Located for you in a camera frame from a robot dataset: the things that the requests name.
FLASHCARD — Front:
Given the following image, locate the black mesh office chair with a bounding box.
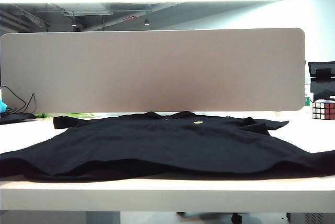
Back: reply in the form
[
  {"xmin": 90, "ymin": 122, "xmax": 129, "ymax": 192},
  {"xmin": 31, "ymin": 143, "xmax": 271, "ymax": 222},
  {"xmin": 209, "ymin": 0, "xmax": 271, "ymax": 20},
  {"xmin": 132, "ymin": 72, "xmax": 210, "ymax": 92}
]
[{"xmin": 307, "ymin": 61, "xmax": 335, "ymax": 102}]

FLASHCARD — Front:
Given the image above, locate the grey cabinet under table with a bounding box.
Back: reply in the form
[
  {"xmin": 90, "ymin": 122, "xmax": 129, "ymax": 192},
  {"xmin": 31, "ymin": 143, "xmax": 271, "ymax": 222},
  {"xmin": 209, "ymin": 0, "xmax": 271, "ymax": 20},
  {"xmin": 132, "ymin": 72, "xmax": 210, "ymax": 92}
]
[{"xmin": 286, "ymin": 212, "xmax": 335, "ymax": 224}]

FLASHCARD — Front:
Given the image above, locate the beige fabric desk divider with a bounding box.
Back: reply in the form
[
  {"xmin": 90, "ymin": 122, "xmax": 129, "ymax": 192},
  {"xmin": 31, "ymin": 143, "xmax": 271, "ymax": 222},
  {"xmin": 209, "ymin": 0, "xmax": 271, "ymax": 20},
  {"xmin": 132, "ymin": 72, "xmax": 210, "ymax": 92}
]
[{"xmin": 0, "ymin": 27, "xmax": 306, "ymax": 113}]

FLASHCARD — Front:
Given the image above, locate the Rubik's cube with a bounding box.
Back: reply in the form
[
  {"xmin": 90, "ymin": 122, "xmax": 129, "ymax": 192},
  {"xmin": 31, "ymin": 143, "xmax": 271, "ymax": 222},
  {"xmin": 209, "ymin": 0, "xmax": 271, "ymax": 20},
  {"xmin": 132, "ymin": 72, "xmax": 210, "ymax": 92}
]
[{"xmin": 311, "ymin": 99, "xmax": 335, "ymax": 120}]

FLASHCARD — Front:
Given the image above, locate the black polo shirt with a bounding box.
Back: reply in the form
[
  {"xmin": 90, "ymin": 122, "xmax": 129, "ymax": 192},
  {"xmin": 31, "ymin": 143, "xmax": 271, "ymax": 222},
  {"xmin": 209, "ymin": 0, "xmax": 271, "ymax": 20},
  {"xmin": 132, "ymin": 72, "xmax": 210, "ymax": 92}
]
[{"xmin": 0, "ymin": 110, "xmax": 335, "ymax": 183}]

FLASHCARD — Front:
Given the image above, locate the thin black cable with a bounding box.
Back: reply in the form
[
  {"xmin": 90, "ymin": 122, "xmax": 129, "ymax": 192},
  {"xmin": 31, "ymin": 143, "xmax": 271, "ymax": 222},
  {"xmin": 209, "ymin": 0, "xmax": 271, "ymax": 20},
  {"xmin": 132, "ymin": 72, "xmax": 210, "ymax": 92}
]
[{"xmin": 0, "ymin": 85, "xmax": 38, "ymax": 114}]

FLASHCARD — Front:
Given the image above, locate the black flat pad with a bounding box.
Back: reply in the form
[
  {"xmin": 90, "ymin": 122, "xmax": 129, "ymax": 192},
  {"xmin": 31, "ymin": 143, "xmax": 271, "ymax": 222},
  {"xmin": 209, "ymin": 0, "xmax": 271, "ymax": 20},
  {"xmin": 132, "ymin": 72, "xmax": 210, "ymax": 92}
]
[{"xmin": 0, "ymin": 112, "xmax": 38, "ymax": 126}]

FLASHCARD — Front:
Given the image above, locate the black chair wheel base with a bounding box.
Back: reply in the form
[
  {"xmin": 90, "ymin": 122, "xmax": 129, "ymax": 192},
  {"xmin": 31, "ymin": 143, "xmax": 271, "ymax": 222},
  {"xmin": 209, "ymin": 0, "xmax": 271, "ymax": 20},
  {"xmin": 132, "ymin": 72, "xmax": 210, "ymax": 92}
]
[{"xmin": 176, "ymin": 211, "xmax": 244, "ymax": 224}]

